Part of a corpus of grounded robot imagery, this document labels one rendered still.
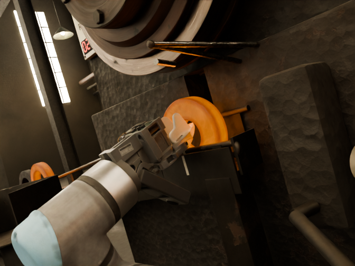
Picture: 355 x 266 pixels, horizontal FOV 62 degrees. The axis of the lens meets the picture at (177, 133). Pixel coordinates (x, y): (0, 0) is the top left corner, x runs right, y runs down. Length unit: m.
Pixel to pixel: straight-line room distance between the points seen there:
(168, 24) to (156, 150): 0.22
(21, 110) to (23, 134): 0.80
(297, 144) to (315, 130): 0.03
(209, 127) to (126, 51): 0.24
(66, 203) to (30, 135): 10.66
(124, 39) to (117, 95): 0.39
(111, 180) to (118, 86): 0.57
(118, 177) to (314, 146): 0.28
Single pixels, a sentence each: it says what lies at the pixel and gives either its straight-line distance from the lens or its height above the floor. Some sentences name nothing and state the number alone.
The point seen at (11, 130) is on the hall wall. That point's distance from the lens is 10.94.
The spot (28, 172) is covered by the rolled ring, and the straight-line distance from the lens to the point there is 1.53.
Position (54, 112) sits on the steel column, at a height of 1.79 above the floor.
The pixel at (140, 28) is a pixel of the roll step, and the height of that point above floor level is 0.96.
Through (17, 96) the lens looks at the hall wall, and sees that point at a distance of 11.25.
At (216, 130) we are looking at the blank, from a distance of 0.56.
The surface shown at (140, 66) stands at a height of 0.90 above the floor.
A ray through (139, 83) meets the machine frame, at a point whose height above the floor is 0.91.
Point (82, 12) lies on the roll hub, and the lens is 0.65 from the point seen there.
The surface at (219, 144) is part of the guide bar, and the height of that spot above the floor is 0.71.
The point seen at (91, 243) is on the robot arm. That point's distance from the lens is 0.43.
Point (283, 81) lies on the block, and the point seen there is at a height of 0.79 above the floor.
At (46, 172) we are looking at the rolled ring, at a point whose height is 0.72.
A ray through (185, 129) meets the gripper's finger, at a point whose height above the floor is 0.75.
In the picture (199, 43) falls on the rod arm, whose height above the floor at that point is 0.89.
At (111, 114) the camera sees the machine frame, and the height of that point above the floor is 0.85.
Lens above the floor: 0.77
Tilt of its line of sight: 2 degrees down
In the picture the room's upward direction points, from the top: 16 degrees counter-clockwise
